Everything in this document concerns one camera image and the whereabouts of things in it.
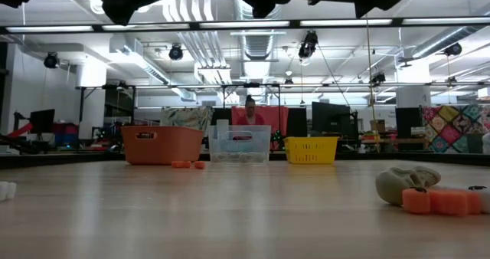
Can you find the orange plastic skeleton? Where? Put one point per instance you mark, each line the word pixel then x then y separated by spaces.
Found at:
pixel 180 164
pixel 440 201

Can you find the black ceiling beam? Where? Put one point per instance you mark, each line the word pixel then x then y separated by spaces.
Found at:
pixel 294 23

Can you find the black ceiling spotlight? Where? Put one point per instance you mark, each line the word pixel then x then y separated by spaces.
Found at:
pixel 51 60
pixel 453 49
pixel 176 52

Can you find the red cloth backdrop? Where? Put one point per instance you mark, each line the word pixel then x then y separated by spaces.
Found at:
pixel 275 117

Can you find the person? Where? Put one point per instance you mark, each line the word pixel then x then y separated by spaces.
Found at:
pixel 250 115

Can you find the floral patterned cloth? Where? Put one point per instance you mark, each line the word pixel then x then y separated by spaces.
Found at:
pixel 187 117

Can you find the black computer monitor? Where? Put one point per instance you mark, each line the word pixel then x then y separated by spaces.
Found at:
pixel 407 123
pixel 329 117
pixel 43 121

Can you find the red storage box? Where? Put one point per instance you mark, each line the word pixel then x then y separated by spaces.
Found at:
pixel 66 128

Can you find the clear plastic bin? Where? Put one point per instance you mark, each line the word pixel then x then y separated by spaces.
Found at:
pixel 239 144

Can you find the orange plastic bin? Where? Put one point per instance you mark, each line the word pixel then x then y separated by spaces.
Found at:
pixel 168 148

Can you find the yellow plastic basket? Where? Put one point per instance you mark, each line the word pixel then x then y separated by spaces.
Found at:
pixel 310 149

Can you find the brown cardboard box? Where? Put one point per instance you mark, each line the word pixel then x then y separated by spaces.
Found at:
pixel 378 126

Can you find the white plastic skeleton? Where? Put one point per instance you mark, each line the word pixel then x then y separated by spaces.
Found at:
pixel 5 191

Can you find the colourful patchwork quilt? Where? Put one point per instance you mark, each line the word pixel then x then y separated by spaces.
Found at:
pixel 455 128

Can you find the silver ceiling air duct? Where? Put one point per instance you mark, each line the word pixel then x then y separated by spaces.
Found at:
pixel 258 40

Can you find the black hanging camera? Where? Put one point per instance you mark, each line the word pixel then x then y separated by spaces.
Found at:
pixel 308 44
pixel 378 78

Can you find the black metal rack frame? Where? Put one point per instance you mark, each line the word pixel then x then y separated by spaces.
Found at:
pixel 172 86

